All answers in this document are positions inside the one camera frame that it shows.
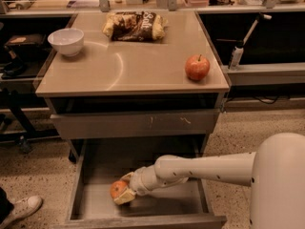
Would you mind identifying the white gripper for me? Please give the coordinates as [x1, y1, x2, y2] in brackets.
[113, 166, 188, 205]

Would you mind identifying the orange fruit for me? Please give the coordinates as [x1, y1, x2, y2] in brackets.
[110, 180, 128, 198]

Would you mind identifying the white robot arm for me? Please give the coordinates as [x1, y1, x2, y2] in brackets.
[110, 133, 305, 229]

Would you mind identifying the open middle drawer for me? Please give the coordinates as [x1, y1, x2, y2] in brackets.
[60, 135, 226, 229]

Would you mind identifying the grey drawer cabinet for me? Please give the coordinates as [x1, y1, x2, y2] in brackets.
[36, 11, 230, 158]

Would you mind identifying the closed top drawer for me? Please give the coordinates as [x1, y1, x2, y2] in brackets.
[51, 109, 219, 139]

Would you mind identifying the white sneaker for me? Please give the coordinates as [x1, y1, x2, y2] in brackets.
[0, 196, 43, 229]

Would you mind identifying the red apple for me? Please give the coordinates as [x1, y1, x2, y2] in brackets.
[185, 54, 210, 81]

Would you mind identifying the white ceramic bowl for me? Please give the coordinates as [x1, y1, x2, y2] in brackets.
[48, 28, 84, 56]

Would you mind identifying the brown snack bag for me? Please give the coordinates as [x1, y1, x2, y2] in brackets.
[102, 11, 168, 42]

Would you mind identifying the white bottle with nozzle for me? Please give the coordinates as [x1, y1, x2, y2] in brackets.
[228, 13, 272, 70]

